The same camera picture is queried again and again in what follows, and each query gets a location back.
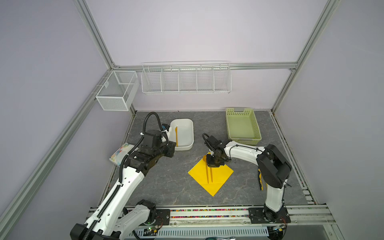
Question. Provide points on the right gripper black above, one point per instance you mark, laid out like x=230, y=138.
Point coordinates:
x=210, y=164

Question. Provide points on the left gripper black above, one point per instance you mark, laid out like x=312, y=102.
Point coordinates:
x=170, y=145

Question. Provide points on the orange plastic fork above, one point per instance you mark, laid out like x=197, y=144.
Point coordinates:
x=211, y=175

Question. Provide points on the orange plastic spoon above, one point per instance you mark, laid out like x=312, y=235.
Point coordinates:
x=207, y=174

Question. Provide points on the yellow paper napkin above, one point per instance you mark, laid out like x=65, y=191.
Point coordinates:
x=220, y=176

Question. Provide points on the white oval plastic tub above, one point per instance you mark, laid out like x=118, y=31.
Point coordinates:
x=185, y=134

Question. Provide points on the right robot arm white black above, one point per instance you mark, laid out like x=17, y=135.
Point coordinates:
x=273, y=167

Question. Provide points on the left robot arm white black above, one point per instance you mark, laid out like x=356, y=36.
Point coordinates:
x=106, y=223

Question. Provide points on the green perforated plastic basket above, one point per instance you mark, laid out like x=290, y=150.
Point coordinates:
x=242, y=126

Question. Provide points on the yellow black pliers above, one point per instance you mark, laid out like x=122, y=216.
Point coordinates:
x=260, y=180

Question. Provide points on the white mesh box basket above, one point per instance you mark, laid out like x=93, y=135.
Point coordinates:
x=118, y=91

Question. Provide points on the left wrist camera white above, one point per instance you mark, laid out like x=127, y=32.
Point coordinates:
x=166, y=131

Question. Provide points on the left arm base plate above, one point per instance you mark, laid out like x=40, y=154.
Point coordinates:
x=159, y=217

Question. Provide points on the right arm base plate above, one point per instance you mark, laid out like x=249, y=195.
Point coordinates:
x=263, y=215

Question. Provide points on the white wire wall rack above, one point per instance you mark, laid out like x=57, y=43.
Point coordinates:
x=192, y=77

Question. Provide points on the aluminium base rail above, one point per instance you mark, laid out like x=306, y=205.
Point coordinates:
x=244, y=216

